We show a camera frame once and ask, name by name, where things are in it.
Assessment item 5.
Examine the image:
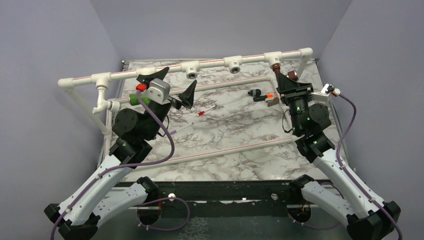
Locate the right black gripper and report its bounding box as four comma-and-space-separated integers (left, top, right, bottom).
276, 73, 314, 134

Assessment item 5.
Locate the brown water faucet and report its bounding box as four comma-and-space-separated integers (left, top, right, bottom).
270, 63, 299, 82

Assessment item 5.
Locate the green water faucet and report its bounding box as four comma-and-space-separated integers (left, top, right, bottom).
128, 93, 150, 106

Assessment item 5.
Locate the white PVC pipe frame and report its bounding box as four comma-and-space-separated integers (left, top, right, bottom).
57, 47, 314, 173

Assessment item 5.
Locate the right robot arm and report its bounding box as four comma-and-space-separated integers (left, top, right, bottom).
276, 73, 403, 240

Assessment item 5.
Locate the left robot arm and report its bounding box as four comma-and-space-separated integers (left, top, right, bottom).
44, 67, 197, 240

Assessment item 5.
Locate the white water faucet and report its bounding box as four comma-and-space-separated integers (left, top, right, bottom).
92, 86, 113, 114

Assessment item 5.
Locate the black orange marker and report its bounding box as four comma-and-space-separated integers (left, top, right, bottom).
253, 94, 274, 102

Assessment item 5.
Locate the black grey faucet part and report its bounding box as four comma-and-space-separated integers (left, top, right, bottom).
247, 89, 262, 97

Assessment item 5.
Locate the red capped white pen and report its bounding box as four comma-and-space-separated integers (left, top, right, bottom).
198, 105, 216, 117

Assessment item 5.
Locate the purple capped white pen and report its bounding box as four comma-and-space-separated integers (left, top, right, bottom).
169, 122, 194, 136

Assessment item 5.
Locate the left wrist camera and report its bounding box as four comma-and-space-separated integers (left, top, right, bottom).
142, 78, 171, 105

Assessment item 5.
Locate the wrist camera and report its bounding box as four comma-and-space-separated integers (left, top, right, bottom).
142, 78, 171, 105
311, 83, 341, 104

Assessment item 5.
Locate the grey metal handle piece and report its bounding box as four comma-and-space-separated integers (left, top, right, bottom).
266, 97, 280, 107

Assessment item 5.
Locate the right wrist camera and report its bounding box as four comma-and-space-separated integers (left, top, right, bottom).
311, 83, 341, 104

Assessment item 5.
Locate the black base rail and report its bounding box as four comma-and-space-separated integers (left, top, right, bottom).
86, 180, 332, 220

